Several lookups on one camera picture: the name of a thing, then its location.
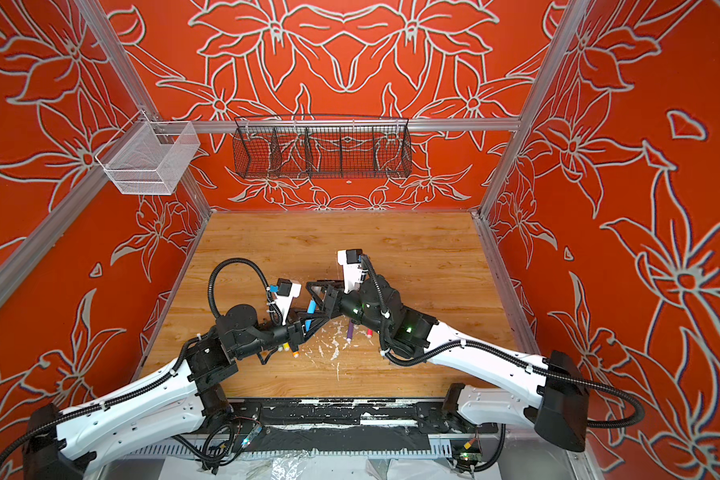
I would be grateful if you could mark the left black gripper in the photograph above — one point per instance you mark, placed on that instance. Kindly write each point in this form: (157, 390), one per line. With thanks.
(290, 337)

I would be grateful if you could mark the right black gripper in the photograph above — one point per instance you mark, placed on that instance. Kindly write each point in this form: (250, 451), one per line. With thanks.
(331, 300)

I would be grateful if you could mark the blue marker pen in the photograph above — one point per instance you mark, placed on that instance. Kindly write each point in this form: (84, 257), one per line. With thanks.
(309, 315)

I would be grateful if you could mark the purple marker pen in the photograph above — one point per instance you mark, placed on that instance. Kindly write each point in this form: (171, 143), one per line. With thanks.
(350, 332)

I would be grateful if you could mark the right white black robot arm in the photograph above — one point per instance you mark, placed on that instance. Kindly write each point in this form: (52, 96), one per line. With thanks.
(547, 394)

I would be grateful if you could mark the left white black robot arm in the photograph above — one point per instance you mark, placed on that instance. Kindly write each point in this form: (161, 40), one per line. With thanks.
(179, 398)

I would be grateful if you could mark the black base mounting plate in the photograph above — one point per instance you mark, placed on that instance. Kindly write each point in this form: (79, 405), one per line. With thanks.
(424, 415)

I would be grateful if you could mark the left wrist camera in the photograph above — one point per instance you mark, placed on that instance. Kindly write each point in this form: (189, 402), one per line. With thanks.
(283, 293)

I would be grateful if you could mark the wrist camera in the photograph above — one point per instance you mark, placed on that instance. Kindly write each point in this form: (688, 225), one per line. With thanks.
(352, 268)
(283, 293)

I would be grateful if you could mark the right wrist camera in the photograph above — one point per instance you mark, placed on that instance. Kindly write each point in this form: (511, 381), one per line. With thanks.
(352, 268)

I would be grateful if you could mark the black wire basket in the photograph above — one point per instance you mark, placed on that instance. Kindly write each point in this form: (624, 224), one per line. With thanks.
(327, 147)

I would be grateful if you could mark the white wire basket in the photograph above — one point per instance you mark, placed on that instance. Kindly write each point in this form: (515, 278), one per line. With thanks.
(146, 157)

